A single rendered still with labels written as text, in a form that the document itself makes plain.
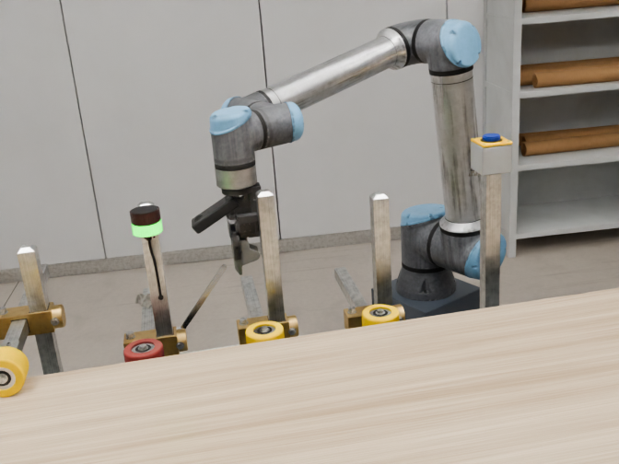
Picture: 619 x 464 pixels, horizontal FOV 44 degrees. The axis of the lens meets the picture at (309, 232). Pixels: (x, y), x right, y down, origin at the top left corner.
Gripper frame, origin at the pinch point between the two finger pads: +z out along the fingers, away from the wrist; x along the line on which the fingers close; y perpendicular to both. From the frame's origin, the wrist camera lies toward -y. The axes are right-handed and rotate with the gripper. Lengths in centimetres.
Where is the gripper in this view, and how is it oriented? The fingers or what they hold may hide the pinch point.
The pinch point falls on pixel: (237, 269)
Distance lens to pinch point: 176.0
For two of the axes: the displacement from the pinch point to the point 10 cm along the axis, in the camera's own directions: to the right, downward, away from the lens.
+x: -1.8, -3.3, 9.3
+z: 0.7, 9.3, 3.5
